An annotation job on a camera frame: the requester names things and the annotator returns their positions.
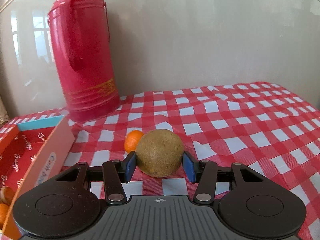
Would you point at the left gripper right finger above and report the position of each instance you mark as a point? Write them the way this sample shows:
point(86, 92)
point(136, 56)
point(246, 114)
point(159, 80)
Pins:
point(205, 174)

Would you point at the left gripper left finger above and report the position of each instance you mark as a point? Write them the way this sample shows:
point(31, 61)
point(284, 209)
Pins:
point(115, 173)

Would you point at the brown kiwi fruit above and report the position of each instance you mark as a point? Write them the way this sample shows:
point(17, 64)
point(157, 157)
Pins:
point(159, 153)

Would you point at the small orange behind kiwi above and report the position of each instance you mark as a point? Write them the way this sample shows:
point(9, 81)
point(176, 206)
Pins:
point(132, 139)

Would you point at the red white checkered tablecloth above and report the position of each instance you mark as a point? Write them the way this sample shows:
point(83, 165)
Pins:
point(262, 125)

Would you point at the colourful cardboard box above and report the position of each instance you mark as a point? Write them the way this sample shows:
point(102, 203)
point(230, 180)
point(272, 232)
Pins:
point(31, 153)

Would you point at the fruit in box upper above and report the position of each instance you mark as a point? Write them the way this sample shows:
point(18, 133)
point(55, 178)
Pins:
point(7, 195)

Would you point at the orange in box lower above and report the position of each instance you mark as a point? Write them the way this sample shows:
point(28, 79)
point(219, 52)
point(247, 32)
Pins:
point(4, 208)

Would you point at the beige curtain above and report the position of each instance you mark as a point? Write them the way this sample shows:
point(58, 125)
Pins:
point(4, 118)

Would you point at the red thermos flask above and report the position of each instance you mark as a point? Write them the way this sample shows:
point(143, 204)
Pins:
point(80, 39)

